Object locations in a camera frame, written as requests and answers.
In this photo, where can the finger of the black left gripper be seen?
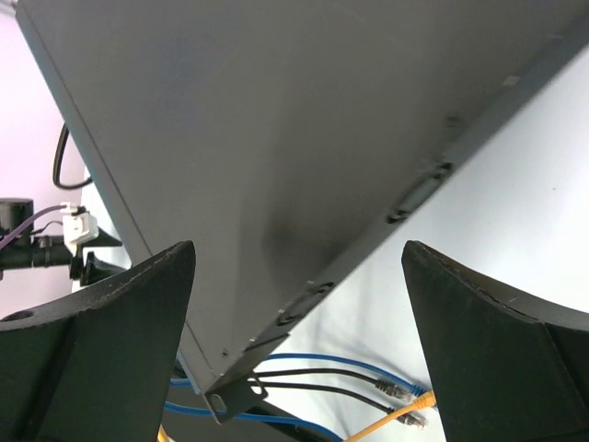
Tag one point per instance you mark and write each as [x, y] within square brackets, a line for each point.
[91, 270]
[102, 240]

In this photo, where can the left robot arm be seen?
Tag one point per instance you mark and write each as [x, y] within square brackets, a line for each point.
[23, 246]

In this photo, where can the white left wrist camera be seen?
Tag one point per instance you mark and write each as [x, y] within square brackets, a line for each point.
[79, 227]

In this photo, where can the blue-faced black network switch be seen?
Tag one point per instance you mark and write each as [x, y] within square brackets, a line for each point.
[279, 137]

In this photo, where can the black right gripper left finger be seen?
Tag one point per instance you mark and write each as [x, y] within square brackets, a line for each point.
[95, 365]

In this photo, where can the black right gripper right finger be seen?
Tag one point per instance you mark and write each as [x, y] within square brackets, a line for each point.
[505, 365]

